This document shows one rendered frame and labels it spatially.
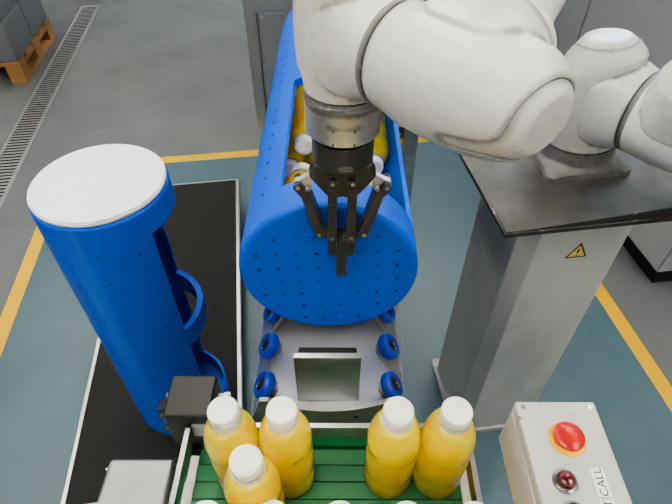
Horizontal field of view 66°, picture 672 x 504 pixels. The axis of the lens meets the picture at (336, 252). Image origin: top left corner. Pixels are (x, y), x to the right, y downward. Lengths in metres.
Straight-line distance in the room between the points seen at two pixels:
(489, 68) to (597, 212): 0.76
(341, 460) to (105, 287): 0.64
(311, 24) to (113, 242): 0.72
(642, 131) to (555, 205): 0.20
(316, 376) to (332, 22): 0.51
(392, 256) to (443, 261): 1.62
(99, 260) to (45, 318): 1.31
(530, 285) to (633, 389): 0.99
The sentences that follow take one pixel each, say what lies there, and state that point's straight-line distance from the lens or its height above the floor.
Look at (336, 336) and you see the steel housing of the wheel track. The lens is 0.95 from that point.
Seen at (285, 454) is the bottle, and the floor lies 1.05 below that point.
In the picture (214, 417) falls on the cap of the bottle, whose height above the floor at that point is 1.10.
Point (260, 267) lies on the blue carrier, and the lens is 0.82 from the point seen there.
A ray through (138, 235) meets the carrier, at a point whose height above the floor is 0.97.
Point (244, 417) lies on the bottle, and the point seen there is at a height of 1.07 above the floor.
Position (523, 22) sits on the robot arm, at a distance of 0.45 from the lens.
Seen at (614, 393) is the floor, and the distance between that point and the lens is 2.20.
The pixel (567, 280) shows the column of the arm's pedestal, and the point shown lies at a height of 0.76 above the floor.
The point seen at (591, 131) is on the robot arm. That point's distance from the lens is 1.15.
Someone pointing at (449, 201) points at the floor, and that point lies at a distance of 2.73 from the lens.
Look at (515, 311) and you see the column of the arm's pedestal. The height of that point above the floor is 0.66.
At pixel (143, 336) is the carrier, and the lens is 1.34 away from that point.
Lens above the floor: 1.69
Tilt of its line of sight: 45 degrees down
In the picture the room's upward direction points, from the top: straight up
